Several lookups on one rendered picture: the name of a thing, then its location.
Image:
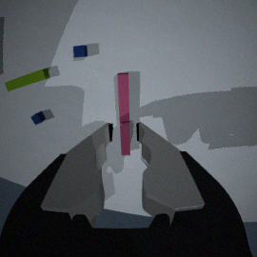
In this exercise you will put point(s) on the lime green rod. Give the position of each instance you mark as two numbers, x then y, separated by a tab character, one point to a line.
30	78

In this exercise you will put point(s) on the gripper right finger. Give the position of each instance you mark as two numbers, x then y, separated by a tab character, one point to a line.
177	185

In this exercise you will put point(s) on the pink rod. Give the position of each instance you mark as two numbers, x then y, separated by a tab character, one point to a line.
123	95

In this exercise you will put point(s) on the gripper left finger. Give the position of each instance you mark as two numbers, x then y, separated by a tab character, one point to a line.
72	184

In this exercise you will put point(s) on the small blue block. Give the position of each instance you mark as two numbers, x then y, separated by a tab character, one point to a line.
80	51
38	118

